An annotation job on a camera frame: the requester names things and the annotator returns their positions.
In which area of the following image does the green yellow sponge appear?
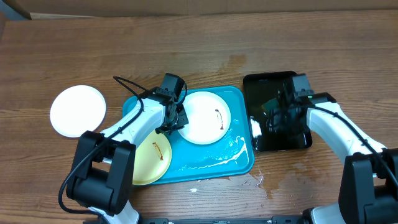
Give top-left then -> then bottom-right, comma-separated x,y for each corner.
261,98 -> 279,115

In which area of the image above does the white plate with stain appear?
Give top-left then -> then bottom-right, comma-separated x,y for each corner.
50,85 -> 106,138

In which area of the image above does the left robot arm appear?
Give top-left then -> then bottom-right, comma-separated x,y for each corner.
58,73 -> 188,223

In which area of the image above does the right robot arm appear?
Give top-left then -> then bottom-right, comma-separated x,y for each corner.
263,73 -> 397,223

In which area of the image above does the black rectangular tray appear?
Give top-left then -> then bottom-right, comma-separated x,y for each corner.
243,71 -> 312,152

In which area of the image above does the teal plastic tray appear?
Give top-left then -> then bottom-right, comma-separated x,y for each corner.
121,85 -> 256,185

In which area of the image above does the yellow plate with stain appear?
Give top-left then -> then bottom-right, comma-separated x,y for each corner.
132,131 -> 172,185

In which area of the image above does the cardboard backdrop panel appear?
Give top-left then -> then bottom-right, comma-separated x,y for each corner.
3,0 -> 397,18

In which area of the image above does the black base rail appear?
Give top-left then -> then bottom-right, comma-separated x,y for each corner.
82,215 -> 312,224

